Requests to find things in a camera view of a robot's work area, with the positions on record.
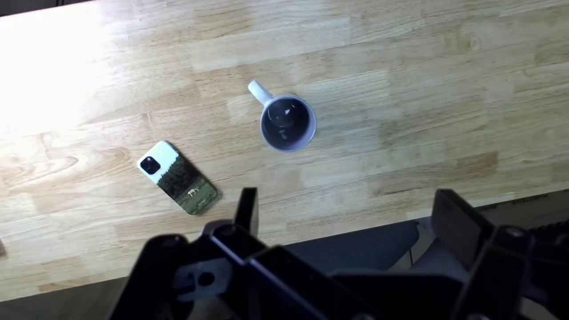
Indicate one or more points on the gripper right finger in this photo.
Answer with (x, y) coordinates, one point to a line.
(493, 266)

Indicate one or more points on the smartphone with landscape picture case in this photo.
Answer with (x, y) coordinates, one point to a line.
(178, 177)

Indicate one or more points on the white mug with dark inside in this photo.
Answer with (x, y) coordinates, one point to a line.
(284, 119)

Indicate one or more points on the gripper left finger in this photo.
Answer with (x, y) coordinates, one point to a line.
(231, 249)

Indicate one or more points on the grey chair seat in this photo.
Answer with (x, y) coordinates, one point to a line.
(355, 249)

